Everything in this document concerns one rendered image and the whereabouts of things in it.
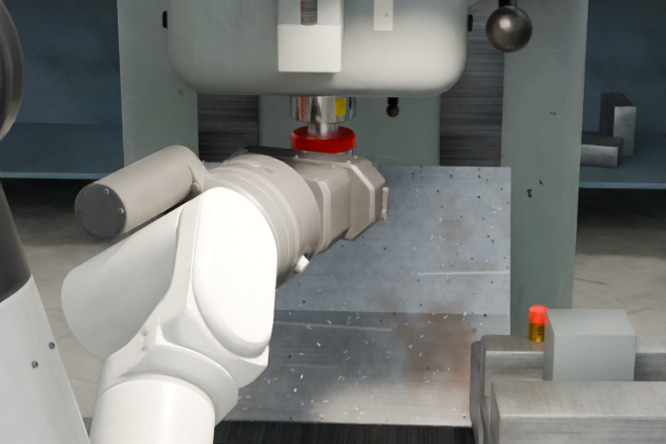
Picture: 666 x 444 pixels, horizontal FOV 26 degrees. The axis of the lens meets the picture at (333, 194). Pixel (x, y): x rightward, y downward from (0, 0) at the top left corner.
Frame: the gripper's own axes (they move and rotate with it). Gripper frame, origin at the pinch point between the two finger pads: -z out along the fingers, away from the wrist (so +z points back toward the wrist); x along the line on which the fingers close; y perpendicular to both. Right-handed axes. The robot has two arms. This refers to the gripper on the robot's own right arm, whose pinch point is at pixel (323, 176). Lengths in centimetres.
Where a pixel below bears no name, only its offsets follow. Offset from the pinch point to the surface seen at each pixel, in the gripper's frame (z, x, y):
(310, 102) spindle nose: 2.5, 0.0, -6.1
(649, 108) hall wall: -427, 48, 90
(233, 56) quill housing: 10.3, 2.1, -10.6
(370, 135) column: -35.8, 9.9, 6.1
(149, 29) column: -28.7, 30.4, -4.2
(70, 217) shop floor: -312, 224, 120
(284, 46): 12.9, -2.8, -12.1
